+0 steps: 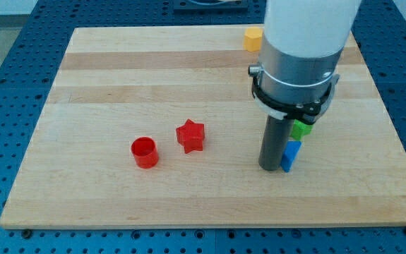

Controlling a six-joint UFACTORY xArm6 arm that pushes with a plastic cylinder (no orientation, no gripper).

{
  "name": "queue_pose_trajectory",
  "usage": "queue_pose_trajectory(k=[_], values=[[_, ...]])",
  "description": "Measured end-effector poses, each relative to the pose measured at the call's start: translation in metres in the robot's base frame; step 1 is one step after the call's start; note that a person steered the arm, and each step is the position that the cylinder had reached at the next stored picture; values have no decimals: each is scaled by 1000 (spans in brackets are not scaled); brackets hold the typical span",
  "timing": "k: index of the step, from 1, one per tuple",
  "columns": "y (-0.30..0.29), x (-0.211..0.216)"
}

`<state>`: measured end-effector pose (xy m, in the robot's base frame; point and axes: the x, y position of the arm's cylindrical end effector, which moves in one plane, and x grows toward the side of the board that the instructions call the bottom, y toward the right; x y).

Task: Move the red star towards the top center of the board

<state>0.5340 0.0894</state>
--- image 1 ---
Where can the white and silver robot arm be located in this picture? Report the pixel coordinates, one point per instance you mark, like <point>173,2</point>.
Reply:
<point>294,77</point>

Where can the red star block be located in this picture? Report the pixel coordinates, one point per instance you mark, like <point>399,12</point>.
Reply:
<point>191,136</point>

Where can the wooden board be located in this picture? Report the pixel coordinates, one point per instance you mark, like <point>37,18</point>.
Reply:
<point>115,85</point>

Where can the red cylinder block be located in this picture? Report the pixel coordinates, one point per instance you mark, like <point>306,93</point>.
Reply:
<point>145,152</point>

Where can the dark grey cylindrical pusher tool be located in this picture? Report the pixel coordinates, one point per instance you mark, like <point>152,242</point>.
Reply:
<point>275,138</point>

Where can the blue triangle block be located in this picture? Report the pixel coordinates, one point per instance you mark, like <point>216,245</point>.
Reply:
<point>290,154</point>

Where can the green block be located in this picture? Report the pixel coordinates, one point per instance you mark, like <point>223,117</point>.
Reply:
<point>299,130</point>

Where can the yellow hexagon block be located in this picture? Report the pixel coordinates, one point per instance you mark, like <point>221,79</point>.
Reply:
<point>253,39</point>

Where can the blue perforated table plate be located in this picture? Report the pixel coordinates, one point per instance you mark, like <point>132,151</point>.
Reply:
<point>30,67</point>

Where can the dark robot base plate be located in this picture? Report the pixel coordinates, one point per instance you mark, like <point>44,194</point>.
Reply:
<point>209,5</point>

